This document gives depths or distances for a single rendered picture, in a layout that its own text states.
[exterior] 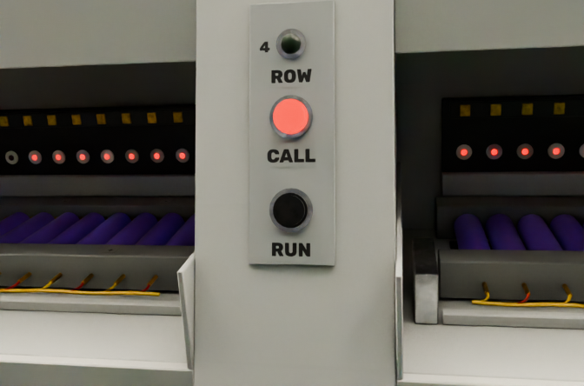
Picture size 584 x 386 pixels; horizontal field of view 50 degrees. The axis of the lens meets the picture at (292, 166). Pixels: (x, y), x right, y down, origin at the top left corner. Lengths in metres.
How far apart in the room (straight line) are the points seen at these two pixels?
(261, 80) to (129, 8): 0.08
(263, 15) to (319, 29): 0.03
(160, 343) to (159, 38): 0.15
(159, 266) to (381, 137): 0.16
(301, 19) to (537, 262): 0.18
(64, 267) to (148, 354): 0.10
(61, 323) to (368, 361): 0.17
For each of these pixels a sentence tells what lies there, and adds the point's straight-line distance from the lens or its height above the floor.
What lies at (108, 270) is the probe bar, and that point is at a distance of 0.40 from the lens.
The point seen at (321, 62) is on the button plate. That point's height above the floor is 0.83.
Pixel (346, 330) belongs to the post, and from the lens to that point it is 0.29.
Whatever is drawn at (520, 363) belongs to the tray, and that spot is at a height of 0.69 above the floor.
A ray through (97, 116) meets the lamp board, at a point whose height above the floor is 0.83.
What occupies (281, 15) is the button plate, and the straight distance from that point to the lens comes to 0.30.
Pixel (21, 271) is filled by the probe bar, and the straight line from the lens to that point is 0.43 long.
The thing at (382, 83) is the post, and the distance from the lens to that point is 0.29.
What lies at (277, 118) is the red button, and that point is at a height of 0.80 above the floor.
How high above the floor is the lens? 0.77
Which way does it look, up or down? 3 degrees up
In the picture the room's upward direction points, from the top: straight up
